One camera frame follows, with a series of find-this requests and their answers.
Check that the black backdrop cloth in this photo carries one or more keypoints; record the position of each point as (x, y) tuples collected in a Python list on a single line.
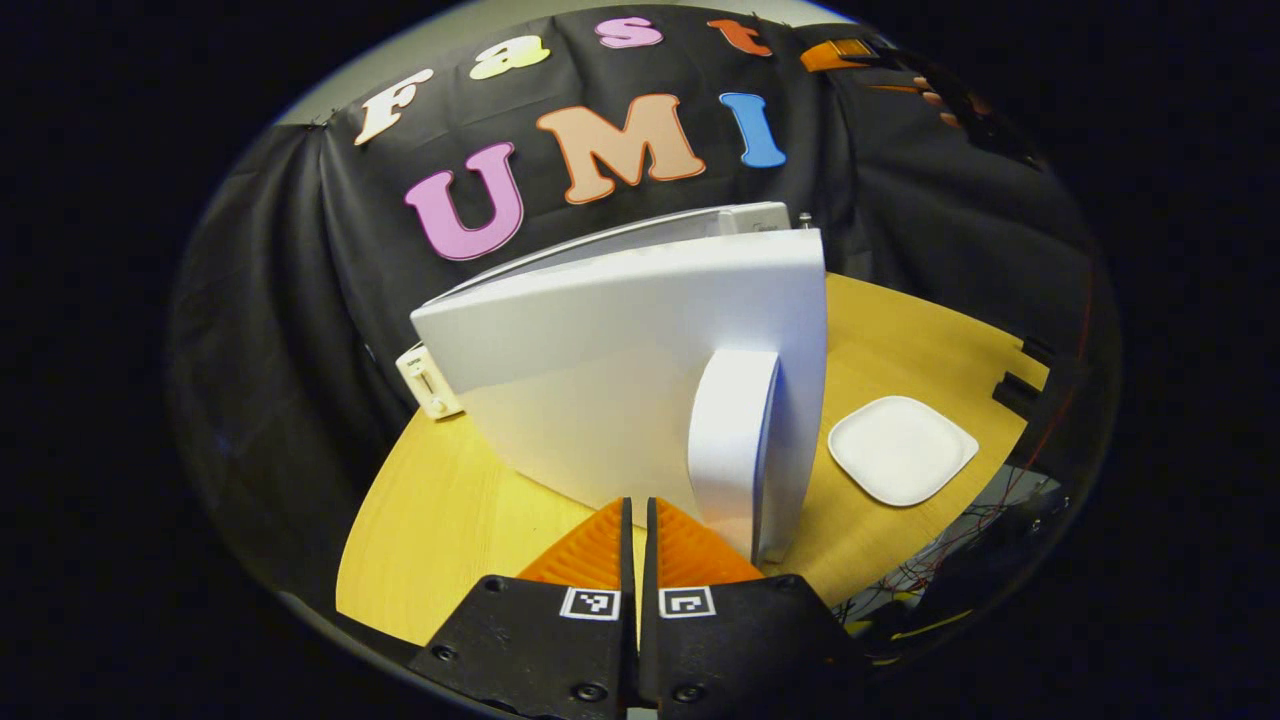
[(300, 250)]

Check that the white microwave oven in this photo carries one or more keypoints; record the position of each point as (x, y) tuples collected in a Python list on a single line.
[(600, 350)]

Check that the white square plate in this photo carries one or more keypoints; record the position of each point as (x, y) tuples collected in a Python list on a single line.
[(900, 450)]

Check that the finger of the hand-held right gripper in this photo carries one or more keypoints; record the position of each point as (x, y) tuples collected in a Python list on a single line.
[(840, 54), (890, 89)]

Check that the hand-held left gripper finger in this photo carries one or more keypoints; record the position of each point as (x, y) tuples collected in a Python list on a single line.
[(651, 550), (628, 550)]

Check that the white toaster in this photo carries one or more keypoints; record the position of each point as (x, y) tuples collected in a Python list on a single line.
[(412, 370)]

